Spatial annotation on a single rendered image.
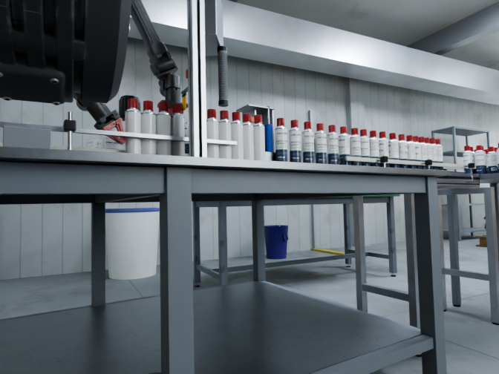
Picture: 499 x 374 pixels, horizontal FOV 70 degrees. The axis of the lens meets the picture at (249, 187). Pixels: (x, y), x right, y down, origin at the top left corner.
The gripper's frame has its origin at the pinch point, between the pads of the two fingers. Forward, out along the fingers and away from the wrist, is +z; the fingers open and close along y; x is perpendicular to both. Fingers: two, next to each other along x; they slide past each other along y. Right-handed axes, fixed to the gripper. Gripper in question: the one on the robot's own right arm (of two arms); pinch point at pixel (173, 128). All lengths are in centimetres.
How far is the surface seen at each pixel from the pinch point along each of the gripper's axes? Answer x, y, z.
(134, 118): 8.8, 16.3, 0.3
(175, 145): 8.3, 2.0, 8.1
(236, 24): -225, -155, -183
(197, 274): -171, -80, 89
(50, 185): 49, 41, 25
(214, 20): 24.1, -6.1, -31.8
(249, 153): 8.3, -28.2, 9.4
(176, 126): 8.5, 1.7, 1.5
